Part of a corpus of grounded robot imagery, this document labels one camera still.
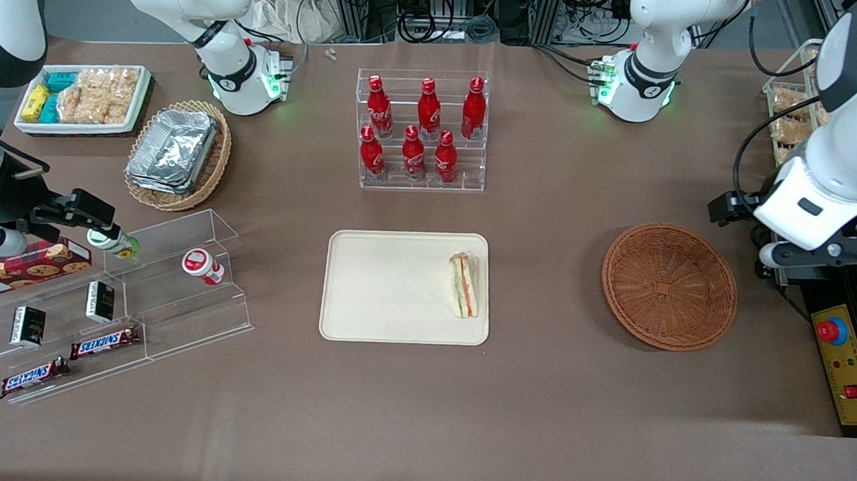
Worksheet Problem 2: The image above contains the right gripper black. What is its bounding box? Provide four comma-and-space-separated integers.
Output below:
0, 152, 119, 243

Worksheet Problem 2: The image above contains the stack of foil trays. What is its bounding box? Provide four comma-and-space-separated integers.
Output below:
125, 106, 220, 197

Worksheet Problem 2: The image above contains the red knob on blue ring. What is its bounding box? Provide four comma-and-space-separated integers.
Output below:
816, 317, 850, 348

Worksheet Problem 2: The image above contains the clear acrylic bottle rack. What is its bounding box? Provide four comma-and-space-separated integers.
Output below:
351, 66, 491, 195

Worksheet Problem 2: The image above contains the white wire rack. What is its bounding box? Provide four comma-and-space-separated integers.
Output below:
759, 36, 839, 171

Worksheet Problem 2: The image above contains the red lidded white jar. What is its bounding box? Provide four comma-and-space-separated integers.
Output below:
181, 247, 227, 286

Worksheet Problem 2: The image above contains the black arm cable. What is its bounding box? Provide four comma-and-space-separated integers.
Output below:
730, 92, 829, 218

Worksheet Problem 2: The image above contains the aluminium profile frame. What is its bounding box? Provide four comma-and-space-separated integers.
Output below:
327, 0, 372, 42

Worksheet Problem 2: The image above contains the light tan wicker basket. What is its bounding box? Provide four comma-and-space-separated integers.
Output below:
122, 97, 234, 215

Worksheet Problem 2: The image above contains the red cola bottle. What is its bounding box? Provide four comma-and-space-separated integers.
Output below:
461, 76, 489, 141
364, 75, 396, 138
415, 78, 443, 141
400, 125, 429, 182
357, 125, 389, 181
433, 130, 460, 184

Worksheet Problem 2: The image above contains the clear bag of crackers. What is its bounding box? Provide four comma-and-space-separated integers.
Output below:
75, 66, 142, 128
57, 83, 104, 126

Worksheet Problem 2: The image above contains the green capped white bottle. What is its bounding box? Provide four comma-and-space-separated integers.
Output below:
86, 227, 141, 261

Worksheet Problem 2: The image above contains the black cable bundle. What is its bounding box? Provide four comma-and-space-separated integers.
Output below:
395, 1, 500, 48

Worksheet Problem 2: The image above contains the red cookie box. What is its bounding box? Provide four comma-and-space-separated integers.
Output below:
0, 235, 94, 308

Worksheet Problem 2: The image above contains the white rectangular snack container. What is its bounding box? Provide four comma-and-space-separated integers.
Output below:
13, 59, 152, 141

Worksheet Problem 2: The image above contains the bagged pastry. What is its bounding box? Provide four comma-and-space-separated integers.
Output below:
770, 116, 811, 167
771, 89, 820, 119

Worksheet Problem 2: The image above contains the triangle sandwich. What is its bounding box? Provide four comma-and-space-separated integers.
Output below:
445, 251, 483, 320

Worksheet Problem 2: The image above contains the small black box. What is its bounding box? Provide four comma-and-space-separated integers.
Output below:
11, 305, 47, 347
85, 280, 116, 324

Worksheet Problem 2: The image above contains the brown chocolate bar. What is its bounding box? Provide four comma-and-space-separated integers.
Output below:
0, 354, 71, 403
70, 322, 142, 363

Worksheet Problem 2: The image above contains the clear acrylic stepped shelf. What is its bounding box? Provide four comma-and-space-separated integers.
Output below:
0, 198, 261, 417

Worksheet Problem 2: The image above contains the cream plastic serving tray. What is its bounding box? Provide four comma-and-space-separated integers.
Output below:
319, 225, 494, 348

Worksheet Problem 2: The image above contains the brown round wicker basket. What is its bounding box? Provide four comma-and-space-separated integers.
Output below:
598, 220, 743, 356

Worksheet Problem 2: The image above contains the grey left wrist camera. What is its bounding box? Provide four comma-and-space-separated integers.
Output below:
759, 240, 843, 273

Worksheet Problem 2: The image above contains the white crumpled cloth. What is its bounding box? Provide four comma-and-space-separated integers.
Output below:
245, 0, 339, 46

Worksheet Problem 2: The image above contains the yellow snack packet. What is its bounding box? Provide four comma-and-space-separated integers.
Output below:
22, 83, 50, 123

